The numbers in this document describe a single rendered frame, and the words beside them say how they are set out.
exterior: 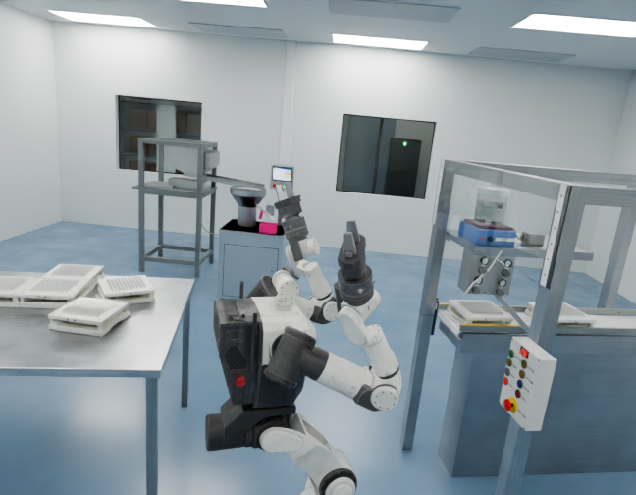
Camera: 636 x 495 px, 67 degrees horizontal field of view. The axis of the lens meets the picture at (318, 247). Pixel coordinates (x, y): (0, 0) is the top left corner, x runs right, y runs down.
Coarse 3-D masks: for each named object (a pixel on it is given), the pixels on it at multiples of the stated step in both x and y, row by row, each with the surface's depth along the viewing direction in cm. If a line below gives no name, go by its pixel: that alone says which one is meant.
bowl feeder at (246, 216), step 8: (232, 192) 469; (240, 192) 462; (248, 192) 462; (256, 192) 465; (264, 192) 474; (240, 200) 469; (248, 200) 467; (256, 200) 471; (240, 208) 476; (248, 208) 475; (256, 208) 483; (272, 208) 473; (240, 216) 478; (248, 216) 477; (240, 224) 480; (248, 224) 479
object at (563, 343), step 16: (448, 336) 253; (464, 336) 236; (480, 336) 237; (496, 336) 239; (512, 336) 240; (560, 336) 244; (576, 336) 246; (592, 336) 247; (608, 336) 249; (624, 336) 251; (464, 352) 238; (480, 352) 240; (496, 352) 241; (560, 352) 247; (576, 352) 248; (592, 352) 250; (608, 352) 251; (624, 352) 253
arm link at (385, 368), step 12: (384, 336) 129; (372, 348) 128; (384, 348) 129; (372, 360) 130; (384, 360) 129; (396, 360) 131; (372, 372) 137; (384, 372) 130; (396, 372) 131; (372, 384) 133; (396, 384) 131
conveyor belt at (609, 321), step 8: (440, 312) 260; (448, 312) 259; (448, 320) 250; (456, 320) 249; (528, 320) 258; (600, 320) 268; (608, 320) 269; (616, 320) 270; (624, 320) 272; (632, 320) 273; (456, 328) 240; (456, 336) 238
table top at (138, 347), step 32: (96, 288) 261; (160, 288) 270; (192, 288) 281; (0, 320) 213; (32, 320) 216; (128, 320) 225; (160, 320) 228; (0, 352) 187; (32, 352) 189; (64, 352) 192; (96, 352) 194; (128, 352) 196; (160, 352) 199
